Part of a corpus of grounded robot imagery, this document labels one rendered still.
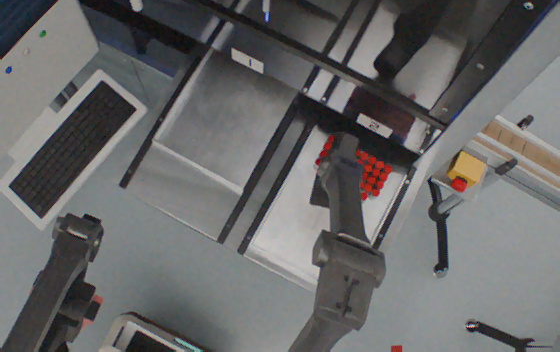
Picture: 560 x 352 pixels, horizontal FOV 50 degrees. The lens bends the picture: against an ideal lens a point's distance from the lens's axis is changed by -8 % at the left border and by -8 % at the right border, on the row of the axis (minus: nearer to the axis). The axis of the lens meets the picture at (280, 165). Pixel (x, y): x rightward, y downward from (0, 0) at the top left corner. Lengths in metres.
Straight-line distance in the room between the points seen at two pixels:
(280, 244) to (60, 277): 0.69
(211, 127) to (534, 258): 1.56
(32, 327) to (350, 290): 0.48
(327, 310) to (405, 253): 1.63
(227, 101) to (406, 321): 1.23
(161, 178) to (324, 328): 0.80
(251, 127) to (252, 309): 0.98
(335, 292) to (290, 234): 0.67
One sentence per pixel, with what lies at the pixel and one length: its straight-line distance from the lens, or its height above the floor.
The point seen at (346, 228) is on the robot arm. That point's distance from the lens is 1.03.
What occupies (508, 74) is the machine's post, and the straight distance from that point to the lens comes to 1.09.
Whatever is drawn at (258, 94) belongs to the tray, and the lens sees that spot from 1.68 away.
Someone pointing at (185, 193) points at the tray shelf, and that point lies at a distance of 1.61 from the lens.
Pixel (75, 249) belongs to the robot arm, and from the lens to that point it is 1.09.
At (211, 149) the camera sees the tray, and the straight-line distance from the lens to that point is 1.63.
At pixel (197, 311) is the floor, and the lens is 2.46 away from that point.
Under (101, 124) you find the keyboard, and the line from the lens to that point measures 1.75.
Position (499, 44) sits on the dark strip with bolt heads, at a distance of 1.03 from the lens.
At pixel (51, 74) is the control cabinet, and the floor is 0.93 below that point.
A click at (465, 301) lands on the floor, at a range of 2.59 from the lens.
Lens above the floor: 2.45
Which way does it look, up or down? 75 degrees down
